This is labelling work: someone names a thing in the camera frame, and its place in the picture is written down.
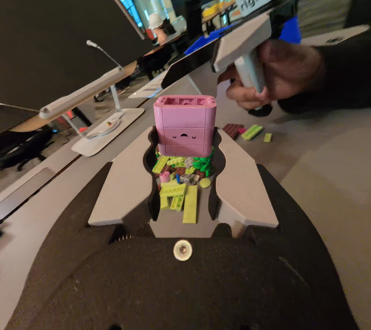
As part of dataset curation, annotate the yellow plastic bin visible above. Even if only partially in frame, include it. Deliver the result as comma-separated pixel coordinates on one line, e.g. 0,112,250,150
202,2,229,17

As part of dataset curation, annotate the laminated paper sheet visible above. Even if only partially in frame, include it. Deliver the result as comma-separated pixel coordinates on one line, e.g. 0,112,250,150
128,70,171,99

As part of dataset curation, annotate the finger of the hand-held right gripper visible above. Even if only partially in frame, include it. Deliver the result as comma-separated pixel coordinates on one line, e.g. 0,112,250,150
212,13,273,73

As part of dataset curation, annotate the white desk lamp stand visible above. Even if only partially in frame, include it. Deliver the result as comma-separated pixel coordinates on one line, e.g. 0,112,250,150
38,40,145,157

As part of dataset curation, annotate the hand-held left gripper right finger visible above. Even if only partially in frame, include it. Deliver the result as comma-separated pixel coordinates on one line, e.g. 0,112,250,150
208,128,279,238

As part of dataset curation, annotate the pink toy brick pot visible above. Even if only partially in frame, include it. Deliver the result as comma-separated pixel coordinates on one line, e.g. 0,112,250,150
153,95,216,158

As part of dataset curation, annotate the brown toy brick plate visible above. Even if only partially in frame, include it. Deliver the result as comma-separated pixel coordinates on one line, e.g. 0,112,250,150
222,124,244,140

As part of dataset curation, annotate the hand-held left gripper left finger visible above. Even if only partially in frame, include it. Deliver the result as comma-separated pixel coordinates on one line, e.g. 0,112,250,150
88,126,159,227

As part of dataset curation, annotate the lime ridged toy brick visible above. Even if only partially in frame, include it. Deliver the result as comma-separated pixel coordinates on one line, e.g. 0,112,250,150
241,125,264,140

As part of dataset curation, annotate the black monitor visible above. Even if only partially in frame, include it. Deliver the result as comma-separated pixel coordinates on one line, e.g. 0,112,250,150
0,0,146,133

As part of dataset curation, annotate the person's right hand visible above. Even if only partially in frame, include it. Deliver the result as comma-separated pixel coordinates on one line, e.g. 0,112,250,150
217,40,326,111

